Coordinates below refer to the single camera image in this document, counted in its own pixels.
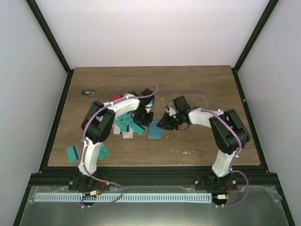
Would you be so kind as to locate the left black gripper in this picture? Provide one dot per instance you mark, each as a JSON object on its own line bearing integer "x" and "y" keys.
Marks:
{"x": 146, "y": 122}

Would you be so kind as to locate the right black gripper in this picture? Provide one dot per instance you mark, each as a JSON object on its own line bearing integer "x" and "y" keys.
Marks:
{"x": 166, "y": 124}

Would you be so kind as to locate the blue leather card holder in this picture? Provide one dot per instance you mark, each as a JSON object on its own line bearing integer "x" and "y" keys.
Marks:
{"x": 155, "y": 132}

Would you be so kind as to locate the teal striped card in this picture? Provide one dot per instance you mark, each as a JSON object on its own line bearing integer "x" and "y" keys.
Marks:
{"x": 139, "y": 129}

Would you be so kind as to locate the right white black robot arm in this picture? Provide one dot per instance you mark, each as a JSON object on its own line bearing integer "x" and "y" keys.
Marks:
{"x": 230, "y": 134}

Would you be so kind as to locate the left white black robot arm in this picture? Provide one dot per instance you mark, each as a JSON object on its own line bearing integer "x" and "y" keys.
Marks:
{"x": 97, "y": 126}

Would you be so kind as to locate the teal VIP card centre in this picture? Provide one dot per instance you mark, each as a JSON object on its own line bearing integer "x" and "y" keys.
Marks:
{"x": 123, "y": 120}

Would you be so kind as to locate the white blossom card under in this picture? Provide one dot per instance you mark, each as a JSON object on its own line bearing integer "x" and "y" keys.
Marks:
{"x": 127, "y": 135}

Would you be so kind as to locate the small black card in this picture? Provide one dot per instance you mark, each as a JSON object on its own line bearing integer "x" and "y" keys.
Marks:
{"x": 87, "y": 92}

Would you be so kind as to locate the teal striped card left edge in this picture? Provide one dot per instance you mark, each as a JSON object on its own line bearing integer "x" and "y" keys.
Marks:
{"x": 73, "y": 153}

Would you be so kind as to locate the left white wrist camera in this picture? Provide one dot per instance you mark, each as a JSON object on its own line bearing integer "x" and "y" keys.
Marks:
{"x": 149, "y": 107}

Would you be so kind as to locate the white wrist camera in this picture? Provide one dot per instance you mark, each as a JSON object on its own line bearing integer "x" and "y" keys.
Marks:
{"x": 149, "y": 107}
{"x": 171, "y": 111}

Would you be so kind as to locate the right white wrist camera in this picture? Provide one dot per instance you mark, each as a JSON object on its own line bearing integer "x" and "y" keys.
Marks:
{"x": 171, "y": 111}

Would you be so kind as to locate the black aluminium frame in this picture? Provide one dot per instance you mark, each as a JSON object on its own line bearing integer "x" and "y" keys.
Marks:
{"x": 156, "y": 175}

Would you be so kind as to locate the light blue slotted rail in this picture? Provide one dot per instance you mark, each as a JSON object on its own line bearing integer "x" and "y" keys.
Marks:
{"x": 126, "y": 197}

